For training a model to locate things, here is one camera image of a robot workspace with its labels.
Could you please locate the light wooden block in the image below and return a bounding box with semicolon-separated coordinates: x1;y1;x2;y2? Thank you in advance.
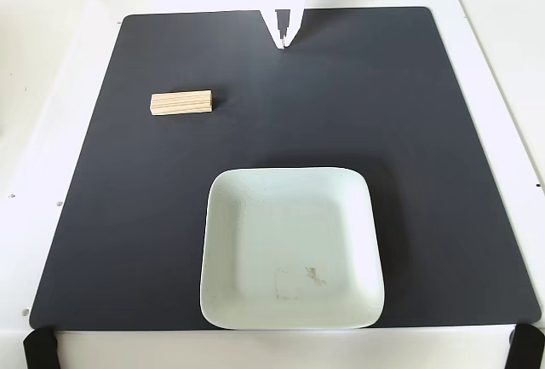
149;89;214;117

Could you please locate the white square plate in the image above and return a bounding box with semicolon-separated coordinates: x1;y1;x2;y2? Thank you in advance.
198;166;386;331

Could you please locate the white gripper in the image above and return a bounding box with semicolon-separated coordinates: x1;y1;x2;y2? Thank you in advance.
255;0;309;50

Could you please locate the black rubber work mat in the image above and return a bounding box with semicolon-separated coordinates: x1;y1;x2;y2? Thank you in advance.
28;6;542;331

